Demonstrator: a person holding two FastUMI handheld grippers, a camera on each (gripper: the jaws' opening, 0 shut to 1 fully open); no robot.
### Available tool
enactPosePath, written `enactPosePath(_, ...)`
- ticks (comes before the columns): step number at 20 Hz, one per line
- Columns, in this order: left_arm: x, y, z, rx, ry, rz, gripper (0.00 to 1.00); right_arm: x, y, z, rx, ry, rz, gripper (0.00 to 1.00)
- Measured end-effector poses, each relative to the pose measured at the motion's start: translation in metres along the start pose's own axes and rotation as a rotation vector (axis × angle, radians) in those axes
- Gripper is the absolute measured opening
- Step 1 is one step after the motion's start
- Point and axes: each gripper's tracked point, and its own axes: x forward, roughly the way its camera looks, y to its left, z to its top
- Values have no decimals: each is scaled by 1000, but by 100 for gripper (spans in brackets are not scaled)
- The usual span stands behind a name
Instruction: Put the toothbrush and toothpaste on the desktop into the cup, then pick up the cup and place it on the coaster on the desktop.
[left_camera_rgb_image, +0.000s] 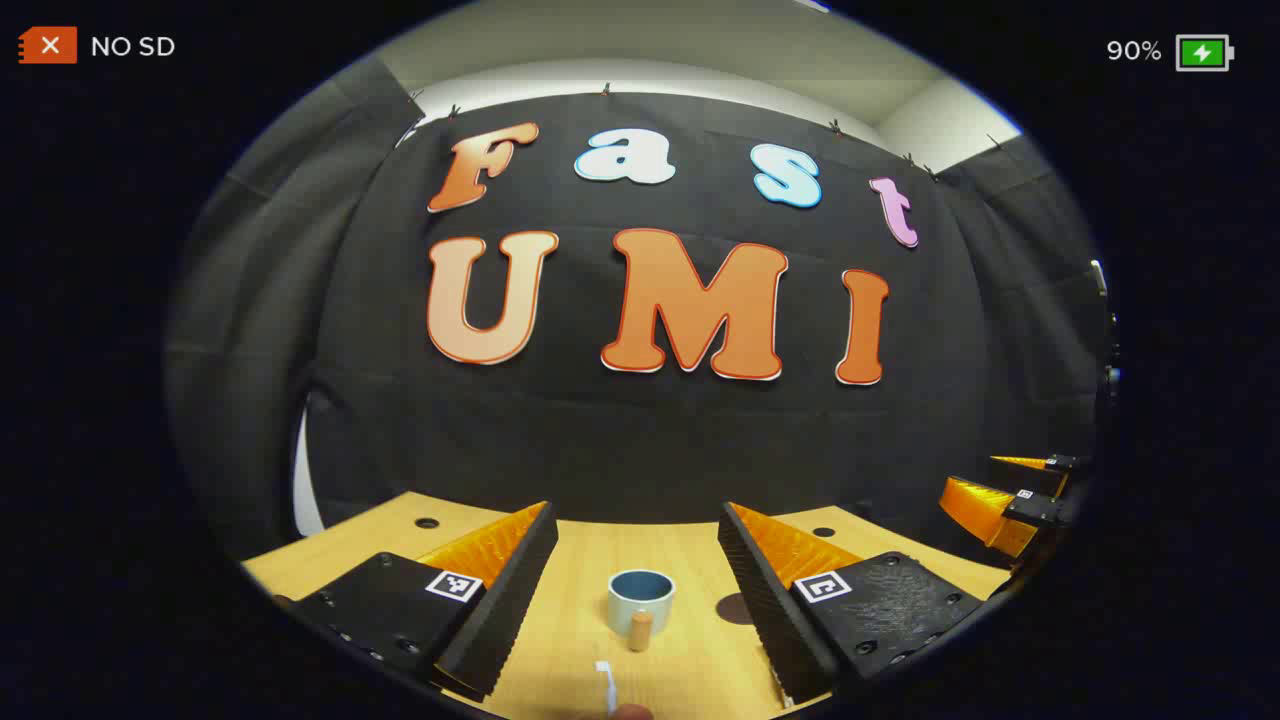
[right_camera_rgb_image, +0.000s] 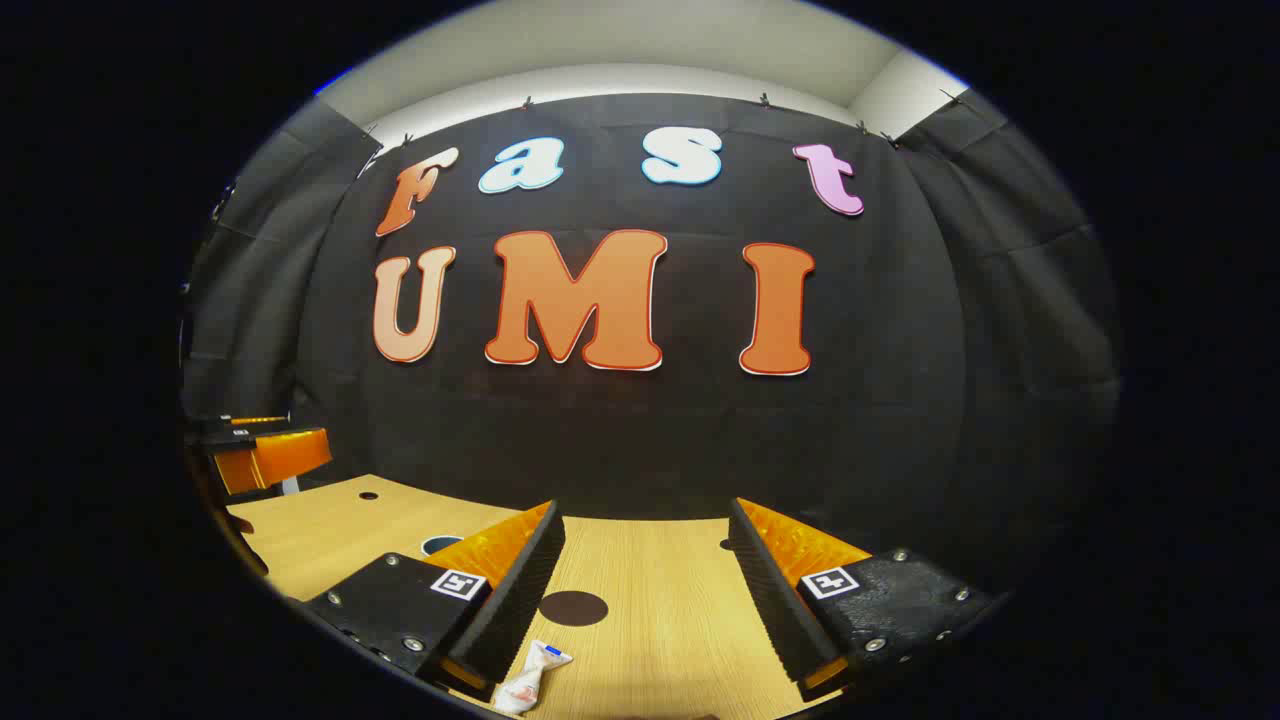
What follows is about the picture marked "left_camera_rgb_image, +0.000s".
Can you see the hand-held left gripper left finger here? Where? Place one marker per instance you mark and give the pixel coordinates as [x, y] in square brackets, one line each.
[505, 610]

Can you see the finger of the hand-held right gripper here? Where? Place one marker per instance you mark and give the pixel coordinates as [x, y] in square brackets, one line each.
[985, 510]
[1050, 465]

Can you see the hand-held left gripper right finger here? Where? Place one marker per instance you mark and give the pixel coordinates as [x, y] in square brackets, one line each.
[765, 600]

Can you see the dark brown round coaster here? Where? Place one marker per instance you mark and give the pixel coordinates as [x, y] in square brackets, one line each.
[738, 608]

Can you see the white toothbrush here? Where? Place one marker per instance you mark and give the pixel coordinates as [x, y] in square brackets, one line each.
[606, 685]

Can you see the wooden desktop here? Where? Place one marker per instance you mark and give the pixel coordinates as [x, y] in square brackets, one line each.
[575, 600]

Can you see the black backdrop cloth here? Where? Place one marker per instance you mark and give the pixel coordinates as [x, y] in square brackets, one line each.
[600, 440]

